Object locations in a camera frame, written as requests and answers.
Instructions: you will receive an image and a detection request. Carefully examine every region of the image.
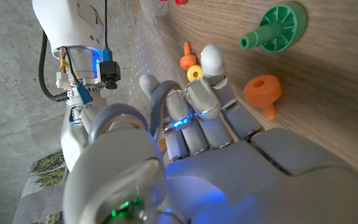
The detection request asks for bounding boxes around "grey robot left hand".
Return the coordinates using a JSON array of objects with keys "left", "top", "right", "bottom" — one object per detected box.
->
[{"left": 62, "top": 42, "right": 358, "bottom": 224}]

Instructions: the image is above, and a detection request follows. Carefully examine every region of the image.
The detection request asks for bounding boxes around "orange toy carrot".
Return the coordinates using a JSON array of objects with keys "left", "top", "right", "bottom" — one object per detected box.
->
[{"left": 180, "top": 42, "right": 198, "bottom": 70}]

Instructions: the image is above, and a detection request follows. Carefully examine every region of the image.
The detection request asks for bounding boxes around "green toy fruit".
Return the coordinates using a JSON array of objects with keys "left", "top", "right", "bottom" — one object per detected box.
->
[{"left": 239, "top": 1, "right": 308, "bottom": 53}]

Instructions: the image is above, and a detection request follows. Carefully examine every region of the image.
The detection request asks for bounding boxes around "printed forest window backdrop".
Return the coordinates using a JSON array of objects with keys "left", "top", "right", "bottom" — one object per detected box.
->
[{"left": 11, "top": 149, "right": 71, "bottom": 224}]

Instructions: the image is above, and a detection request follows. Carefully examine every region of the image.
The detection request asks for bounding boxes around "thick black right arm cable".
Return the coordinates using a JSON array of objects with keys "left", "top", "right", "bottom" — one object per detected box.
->
[{"left": 39, "top": 30, "right": 71, "bottom": 102}]

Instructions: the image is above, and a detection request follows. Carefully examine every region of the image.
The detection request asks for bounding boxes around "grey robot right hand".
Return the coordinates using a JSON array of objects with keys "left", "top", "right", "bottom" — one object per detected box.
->
[{"left": 56, "top": 46, "right": 110, "bottom": 172}]

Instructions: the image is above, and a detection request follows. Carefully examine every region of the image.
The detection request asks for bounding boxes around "orange toy fruit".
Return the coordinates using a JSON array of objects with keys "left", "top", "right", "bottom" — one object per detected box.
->
[{"left": 243, "top": 73, "right": 283, "bottom": 121}]

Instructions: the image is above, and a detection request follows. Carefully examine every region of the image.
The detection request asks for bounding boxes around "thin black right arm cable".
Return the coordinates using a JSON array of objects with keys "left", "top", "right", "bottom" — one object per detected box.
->
[{"left": 104, "top": 0, "right": 109, "bottom": 49}]

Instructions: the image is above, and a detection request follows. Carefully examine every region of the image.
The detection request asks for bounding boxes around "clear bubble wrap sheet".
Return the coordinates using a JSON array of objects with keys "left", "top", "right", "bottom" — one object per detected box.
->
[{"left": 129, "top": 0, "right": 186, "bottom": 113}]

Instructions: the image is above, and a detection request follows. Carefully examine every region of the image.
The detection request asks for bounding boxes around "red toy fruit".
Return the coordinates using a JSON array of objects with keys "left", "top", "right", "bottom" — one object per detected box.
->
[{"left": 158, "top": 0, "right": 188, "bottom": 6}]

